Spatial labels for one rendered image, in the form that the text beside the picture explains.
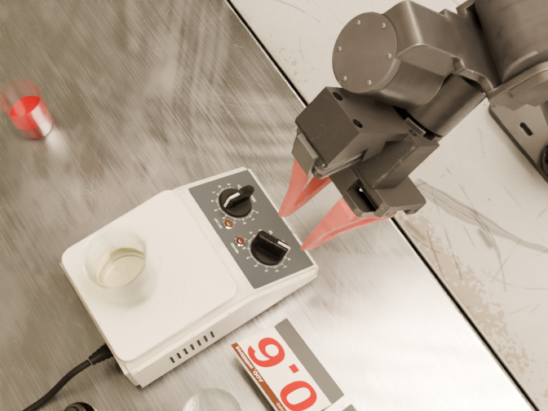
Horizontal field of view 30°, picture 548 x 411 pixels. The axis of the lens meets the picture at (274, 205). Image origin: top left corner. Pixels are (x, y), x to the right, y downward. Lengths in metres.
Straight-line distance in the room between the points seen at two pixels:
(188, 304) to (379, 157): 0.23
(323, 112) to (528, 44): 0.15
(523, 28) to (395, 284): 0.34
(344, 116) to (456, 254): 0.32
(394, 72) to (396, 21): 0.03
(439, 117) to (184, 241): 0.27
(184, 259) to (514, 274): 0.31
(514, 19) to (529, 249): 0.33
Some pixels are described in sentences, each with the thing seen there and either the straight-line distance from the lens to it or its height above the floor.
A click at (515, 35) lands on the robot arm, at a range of 0.73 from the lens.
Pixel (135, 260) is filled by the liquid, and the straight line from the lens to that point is 0.88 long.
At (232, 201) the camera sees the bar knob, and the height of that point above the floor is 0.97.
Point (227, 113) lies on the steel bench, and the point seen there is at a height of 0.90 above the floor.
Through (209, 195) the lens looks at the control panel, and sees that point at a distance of 0.95.
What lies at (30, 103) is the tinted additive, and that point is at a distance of 1.07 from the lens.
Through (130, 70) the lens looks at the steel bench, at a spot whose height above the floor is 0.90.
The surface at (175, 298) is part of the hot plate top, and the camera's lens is 0.89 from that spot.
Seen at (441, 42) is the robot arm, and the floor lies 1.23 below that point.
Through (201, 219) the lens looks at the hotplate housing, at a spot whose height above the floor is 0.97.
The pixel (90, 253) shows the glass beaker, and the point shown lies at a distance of 0.86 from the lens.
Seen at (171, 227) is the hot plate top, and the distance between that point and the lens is 0.91.
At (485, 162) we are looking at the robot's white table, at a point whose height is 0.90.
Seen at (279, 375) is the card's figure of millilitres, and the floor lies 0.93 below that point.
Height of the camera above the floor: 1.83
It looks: 68 degrees down
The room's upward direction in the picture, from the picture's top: 9 degrees counter-clockwise
